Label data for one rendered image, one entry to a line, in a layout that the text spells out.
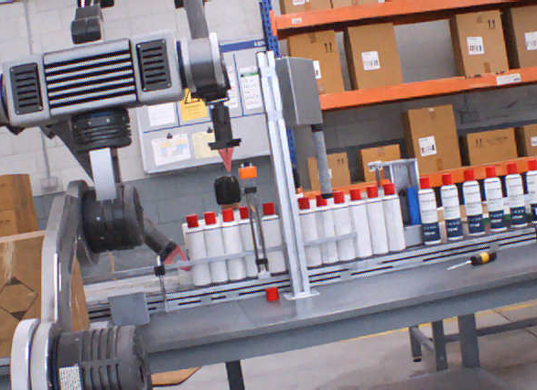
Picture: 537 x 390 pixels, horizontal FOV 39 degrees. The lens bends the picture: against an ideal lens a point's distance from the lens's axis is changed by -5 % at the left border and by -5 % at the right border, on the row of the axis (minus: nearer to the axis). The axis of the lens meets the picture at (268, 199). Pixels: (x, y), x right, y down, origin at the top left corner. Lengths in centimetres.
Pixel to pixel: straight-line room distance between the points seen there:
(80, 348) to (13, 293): 58
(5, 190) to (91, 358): 431
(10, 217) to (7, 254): 371
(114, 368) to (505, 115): 613
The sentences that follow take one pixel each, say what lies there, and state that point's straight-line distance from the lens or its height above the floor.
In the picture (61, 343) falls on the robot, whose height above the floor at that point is 96.
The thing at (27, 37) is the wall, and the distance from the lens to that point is 713.
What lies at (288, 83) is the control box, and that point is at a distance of 215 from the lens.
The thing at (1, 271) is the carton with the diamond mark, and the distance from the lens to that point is 188.
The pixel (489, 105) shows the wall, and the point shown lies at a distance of 713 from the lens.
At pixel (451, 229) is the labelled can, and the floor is 92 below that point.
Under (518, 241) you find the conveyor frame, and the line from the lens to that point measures 249.
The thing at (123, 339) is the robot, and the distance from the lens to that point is 133.
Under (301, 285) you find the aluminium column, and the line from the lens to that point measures 218.
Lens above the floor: 121
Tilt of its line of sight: 3 degrees down
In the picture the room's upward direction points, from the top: 9 degrees counter-clockwise
